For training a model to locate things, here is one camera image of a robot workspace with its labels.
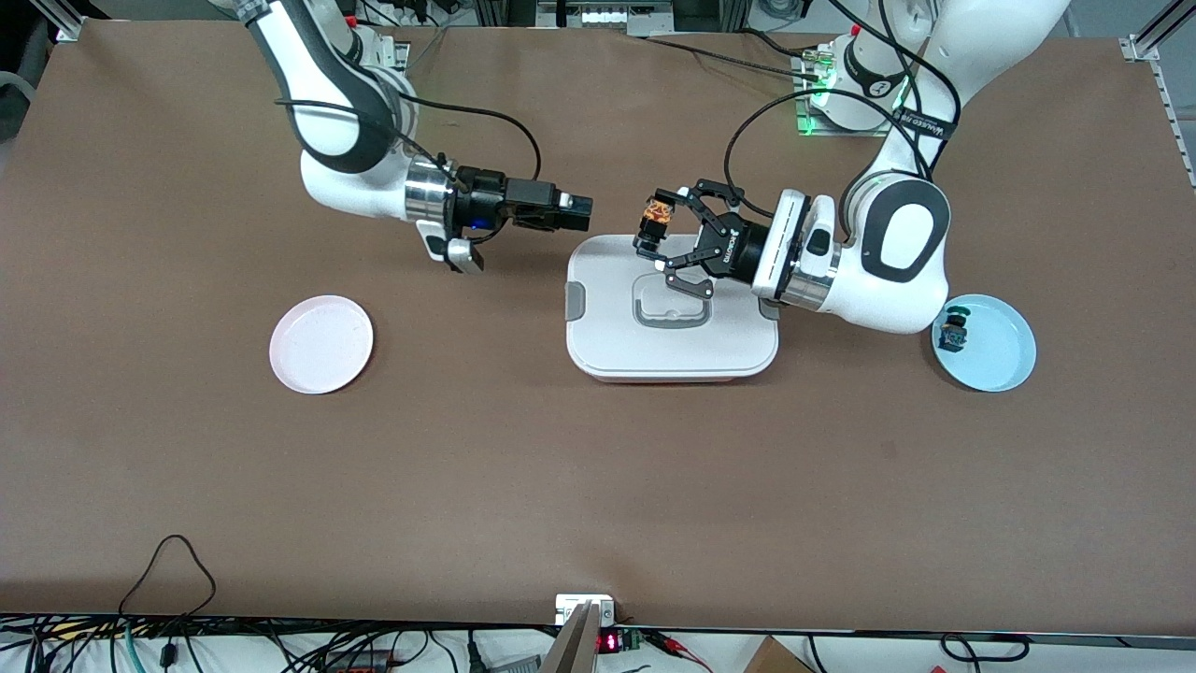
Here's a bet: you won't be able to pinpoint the light blue round plate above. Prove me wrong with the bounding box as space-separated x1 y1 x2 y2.
932 294 1037 393

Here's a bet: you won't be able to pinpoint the white metal bracket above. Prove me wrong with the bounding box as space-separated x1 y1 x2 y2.
555 594 616 625

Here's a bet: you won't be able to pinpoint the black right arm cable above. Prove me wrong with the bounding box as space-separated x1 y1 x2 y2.
276 93 543 183

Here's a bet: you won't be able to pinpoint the black gold small component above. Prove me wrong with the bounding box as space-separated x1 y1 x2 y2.
634 190 677 261

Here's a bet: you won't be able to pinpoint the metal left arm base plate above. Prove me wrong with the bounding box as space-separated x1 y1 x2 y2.
794 56 896 138

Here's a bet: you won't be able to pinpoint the green push button switch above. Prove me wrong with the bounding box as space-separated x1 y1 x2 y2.
938 306 973 353

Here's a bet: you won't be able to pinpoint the black cable across table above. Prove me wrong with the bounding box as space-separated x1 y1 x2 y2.
643 28 821 83

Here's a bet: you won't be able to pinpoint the grey aluminium beam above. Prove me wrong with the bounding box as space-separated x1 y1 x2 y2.
542 603 602 673

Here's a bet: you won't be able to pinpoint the brown cardboard piece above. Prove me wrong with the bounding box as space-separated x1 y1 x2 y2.
743 636 814 673

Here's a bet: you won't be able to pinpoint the aluminium profile with holes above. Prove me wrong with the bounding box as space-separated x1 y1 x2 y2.
1119 0 1196 188

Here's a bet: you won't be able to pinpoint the red wires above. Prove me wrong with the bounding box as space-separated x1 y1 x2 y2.
649 629 713 673

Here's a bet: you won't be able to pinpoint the pink round plate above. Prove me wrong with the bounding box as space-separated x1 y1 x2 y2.
269 295 375 394

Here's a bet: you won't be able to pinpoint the aluminium frame with light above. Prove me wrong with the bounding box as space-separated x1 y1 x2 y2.
535 0 676 31

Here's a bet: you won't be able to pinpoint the white lunch box grey handle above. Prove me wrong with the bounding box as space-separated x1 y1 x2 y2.
564 234 780 383

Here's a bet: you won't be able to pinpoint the black oval cable loop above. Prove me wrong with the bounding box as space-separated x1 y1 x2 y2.
939 633 1031 664

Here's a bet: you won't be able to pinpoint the plain aluminium profile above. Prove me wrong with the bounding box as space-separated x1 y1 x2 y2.
28 0 104 43

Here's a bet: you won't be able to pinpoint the black looped cable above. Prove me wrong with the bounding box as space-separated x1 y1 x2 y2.
119 534 218 620

